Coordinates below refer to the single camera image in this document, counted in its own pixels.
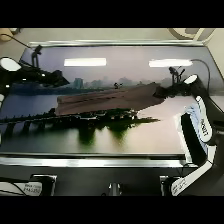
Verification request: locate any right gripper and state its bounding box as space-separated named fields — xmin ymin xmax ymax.
xmin=153 ymin=85 xmax=176 ymax=100

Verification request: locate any brown garment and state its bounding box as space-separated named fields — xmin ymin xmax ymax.
xmin=54 ymin=82 xmax=167 ymax=117

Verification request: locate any black cable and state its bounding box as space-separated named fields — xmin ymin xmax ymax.
xmin=189 ymin=58 xmax=212 ymax=94

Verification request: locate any silver frame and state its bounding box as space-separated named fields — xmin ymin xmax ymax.
xmin=0 ymin=39 xmax=206 ymax=197

